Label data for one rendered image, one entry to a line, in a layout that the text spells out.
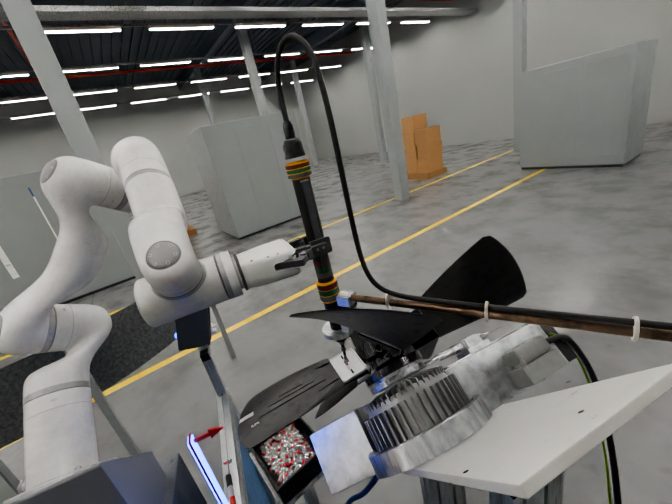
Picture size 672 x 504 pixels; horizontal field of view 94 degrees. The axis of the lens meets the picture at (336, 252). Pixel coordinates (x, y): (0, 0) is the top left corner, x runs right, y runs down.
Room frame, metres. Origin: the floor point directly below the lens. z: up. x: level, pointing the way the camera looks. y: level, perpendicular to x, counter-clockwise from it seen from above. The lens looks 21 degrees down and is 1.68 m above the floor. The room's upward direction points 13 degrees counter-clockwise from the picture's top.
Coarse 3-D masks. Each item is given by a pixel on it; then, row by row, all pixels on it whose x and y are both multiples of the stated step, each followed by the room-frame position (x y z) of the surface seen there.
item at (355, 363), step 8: (352, 352) 0.62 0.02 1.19; (336, 360) 0.61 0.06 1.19; (352, 360) 0.59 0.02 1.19; (360, 360) 0.58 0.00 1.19; (336, 368) 0.58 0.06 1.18; (344, 368) 0.58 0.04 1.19; (352, 368) 0.57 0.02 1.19; (360, 368) 0.56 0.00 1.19; (344, 376) 0.55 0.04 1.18; (352, 376) 0.54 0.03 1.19
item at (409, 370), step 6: (408, 366) 0.55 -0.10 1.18; (414, 366) 0.53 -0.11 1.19; (420, 366) 0.54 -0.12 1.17; (396, 372) 0.54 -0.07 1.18; (402, 372) 0.52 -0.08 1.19; (408, 372) 0.52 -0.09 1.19; (414, 372) 0.56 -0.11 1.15; (384, 378) 0.54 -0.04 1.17; (390, 378) 0.52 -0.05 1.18; (396, 378) 0.52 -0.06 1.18; (402, 378) 0.54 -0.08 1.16; (378, 384) 0.53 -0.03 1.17; (384, 384) 0.52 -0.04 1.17; (390, 384) 0.53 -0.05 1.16; (372, 390) 0.54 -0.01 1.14; (378, 390) 0.52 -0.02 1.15
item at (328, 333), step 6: (348, 294) 0.56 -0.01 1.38; (342, 300) 0.55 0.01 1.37; (348, 300) 0.54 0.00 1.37; (336, 306) 0.56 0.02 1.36; (342, 306) 0.55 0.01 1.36; (348, 306) 0.54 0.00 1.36; (354, 306) 0.56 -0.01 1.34; (324, 324) 0.61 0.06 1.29; (324, 330) 0.58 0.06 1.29; (330, 330) 0.58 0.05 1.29; (342, 330) 0.56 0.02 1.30; (348, 330) 0.55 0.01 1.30; (324, 336) 0.57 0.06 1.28; (330, 336) 0.56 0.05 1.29; (336, 336) 0.55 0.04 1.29; (342, 336) 0.55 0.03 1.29
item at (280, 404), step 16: (304, 368) 0.62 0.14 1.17; (320, 368) 0.60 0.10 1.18; (288, 384) 0.58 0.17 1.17; (304, 384) 0.56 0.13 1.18; (320, 384) 0.54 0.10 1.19; (336, 384) 0.53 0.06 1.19; (256, 400) 0.58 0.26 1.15; (272, 400) 0.54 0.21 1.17; (288, 400) 0.53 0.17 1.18; (304, 400) 0.51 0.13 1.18; (320, 400) 0.50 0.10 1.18; (240, 416) 0.54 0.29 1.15; (256, 416) 0.51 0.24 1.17; (272, 416) 0.49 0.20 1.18; (288, 416) 0.48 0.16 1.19; (240, 432) 0.48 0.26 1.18; (256, 432) 0.46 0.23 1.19; (272, 432) 0.45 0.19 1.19
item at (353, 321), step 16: (336, 320) 0.46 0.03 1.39; (352, 320) 0.44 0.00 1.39; (368, 320) 0.42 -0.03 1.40; (384, 320) 0.41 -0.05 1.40; (400, 320) 0.39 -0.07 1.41; (416, 320) 0.38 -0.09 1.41; (432, 320) 0.37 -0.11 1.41; (384, 336) 0.49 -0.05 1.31; (400, 336) 0.45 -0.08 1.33; (416, 336) 0.42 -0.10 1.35
